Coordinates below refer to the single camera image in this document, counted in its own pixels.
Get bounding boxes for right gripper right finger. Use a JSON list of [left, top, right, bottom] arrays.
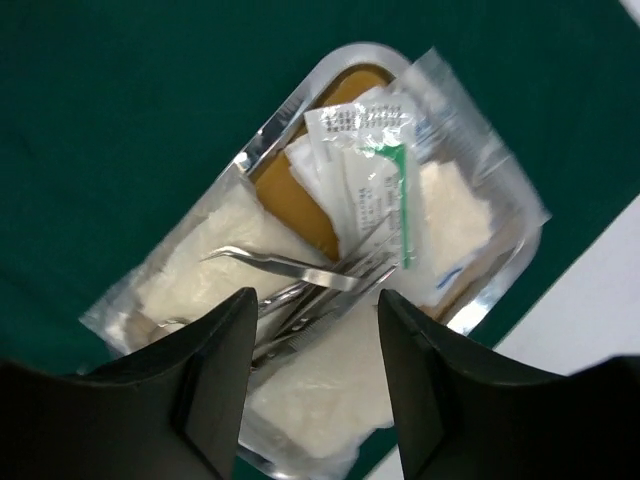
[[378, 290, 558, 479]]

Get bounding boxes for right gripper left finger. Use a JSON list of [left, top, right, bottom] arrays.
[[83, 288, 257, 479]]

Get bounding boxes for curved pointed silver tweezers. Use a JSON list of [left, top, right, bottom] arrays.
[[201, 245, 363, 292]]

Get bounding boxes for silver instrument tray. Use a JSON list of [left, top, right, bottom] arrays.
[[237, 43, 541, 479]]

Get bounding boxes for green surgical cloth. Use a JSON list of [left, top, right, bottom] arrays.
[[0, 0, 640, 480]]

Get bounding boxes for white gauze pad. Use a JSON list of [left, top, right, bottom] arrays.
[[240, 303, 393, 470], [80, 168, 328, 355]]

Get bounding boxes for serrated silver tissue forceps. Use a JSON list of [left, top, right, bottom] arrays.
[[251, 250, 399, 372]]

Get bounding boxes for silver scissors in tray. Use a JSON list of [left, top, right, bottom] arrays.
[[254, 252, 396, 351]]

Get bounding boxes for foil packet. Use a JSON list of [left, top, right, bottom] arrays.
[[395, 49, 550, 305]]

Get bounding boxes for tan silicone suture pad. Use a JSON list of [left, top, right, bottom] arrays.
[[250, 64, 392, 260]]

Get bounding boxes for white green suture packet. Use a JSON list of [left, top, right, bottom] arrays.
[[304, 94, 432, 271]]

